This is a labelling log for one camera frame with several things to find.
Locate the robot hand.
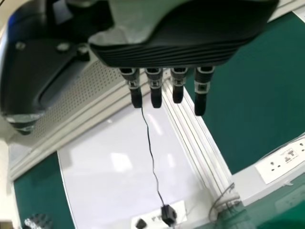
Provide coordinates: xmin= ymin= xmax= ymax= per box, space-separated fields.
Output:
xmin=0 ymin=0 xmax=281 ymax=136
xmin=23 ymin=212 xmax=53 ymax=229

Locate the black power adapter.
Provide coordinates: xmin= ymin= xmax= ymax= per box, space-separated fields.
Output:
xmin=161 ymin=205 xmax=177 ymax=227

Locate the white socket strip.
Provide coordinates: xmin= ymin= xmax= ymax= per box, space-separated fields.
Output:
xmin=131 ymin=199 xmax=186 ymax=229
xmin=254 ymin=138 xmax=305 ymax=184

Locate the perforated cable duct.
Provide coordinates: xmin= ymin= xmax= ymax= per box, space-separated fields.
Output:
xmin=14 ymin=59 xmax=127 ymax=144

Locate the thin black cable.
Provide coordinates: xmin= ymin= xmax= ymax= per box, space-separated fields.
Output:
xmin=140 ymin=106 xmax=165 ymax=208

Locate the grey cable bundle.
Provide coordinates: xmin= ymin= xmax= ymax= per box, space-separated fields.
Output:
xmin=208 ymin=182 xmax=241 ymax=224

